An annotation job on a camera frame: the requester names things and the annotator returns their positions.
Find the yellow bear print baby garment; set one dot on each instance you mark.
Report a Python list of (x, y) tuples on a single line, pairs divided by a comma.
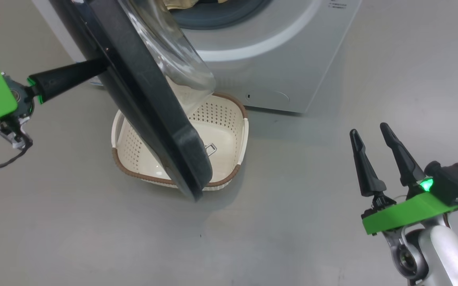
[(179, 4)]

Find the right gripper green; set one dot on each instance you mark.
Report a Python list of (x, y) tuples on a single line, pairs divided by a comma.
[(408, 212)]

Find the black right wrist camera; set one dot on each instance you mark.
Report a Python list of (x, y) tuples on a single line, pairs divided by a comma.
[(455, 180)]

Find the cream perforated plastic laundry basket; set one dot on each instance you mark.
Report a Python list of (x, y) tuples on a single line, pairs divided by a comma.
[(225, 135)]

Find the white front-load washing machine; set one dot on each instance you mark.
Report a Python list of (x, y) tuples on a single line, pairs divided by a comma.
[(284, 59)]

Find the black round glass washer door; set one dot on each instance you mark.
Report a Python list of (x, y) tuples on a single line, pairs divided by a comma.
[(141, 87)]

